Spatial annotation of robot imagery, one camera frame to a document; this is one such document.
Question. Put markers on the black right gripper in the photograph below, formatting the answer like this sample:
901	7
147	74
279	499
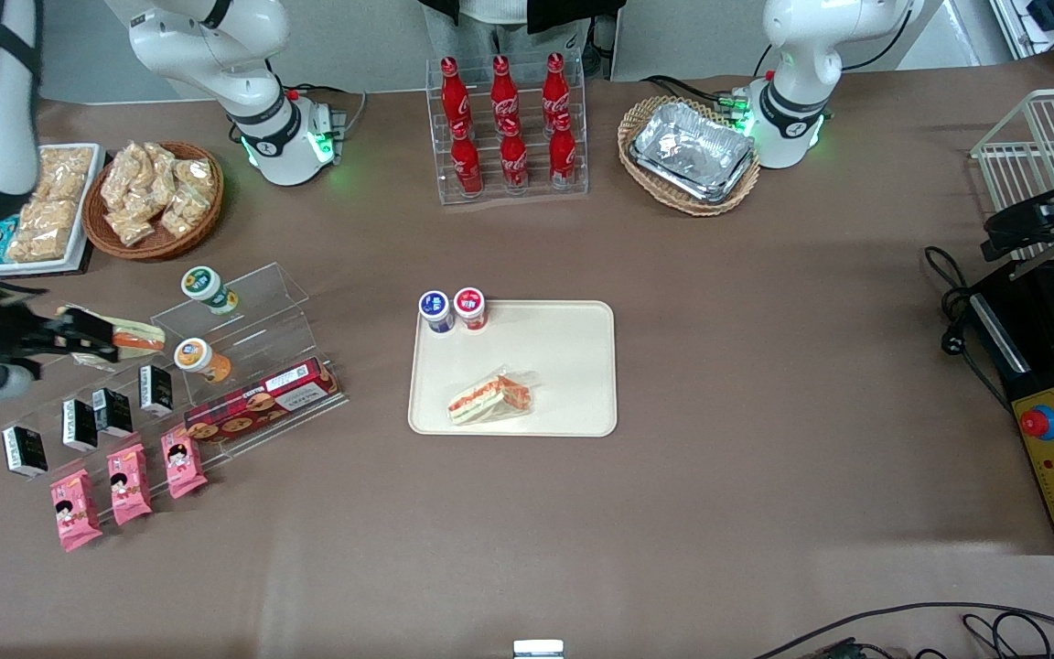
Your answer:
16	331

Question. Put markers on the triangle sandwich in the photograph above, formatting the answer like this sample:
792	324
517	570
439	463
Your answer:
138	337
490	399

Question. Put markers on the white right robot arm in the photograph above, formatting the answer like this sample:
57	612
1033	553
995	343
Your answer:
216	55

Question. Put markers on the white rectangular snack tray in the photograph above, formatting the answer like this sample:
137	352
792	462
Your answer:
88	220

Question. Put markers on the cream plastic tray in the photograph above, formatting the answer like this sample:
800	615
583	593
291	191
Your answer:
564	348

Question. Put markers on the aluminium foil tray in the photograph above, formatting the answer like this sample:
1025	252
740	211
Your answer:
692	151

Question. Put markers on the small black carton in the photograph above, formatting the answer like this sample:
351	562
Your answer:
112	412
80	425
26	451
156	390

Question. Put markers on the orange lid yogurt cup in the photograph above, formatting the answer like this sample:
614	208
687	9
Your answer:
193	354

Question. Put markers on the flat pack of beige crackers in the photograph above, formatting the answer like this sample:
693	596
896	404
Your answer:
68	172
47	231

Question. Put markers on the clear bag of beige snacks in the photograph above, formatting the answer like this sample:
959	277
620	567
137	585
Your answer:
195	176
184	213
123	178
131	227
156	167

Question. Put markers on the green lid yogurt cup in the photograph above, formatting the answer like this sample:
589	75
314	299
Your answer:
202	284

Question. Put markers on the teal snack pack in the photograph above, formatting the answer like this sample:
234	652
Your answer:
0	240

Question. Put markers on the brown wicker basket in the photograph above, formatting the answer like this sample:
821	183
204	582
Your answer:
198	240

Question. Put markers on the pink snack pack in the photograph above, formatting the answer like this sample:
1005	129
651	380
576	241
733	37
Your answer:
129	483
75	510
183	460

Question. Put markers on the clear acrylic stepped stand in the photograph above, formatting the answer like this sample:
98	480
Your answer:
262	302

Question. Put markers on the red cookie box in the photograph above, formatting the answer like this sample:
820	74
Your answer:
262	403

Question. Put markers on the blue lid cup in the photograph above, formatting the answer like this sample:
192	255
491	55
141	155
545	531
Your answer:
435	307

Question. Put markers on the red lid cup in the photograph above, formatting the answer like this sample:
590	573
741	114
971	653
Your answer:
469	303

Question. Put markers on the red cola bottle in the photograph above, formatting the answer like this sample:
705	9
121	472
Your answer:
514	157
454	91
554	87
563	154
503	90
467	160

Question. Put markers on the clear acrylic bottle rack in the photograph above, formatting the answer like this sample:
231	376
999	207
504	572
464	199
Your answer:
532	188

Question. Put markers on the person in black jacket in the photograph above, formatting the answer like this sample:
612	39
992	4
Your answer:
509	18

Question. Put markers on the small white block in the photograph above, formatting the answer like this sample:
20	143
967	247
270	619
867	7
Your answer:
538	650

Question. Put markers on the light wicker basket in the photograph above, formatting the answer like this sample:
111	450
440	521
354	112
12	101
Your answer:
637	174

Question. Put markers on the black box with yellow panel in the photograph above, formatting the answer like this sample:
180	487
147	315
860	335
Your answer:
1030	375

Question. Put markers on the red emergency stop button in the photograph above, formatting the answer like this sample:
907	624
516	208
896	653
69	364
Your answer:
1037	422

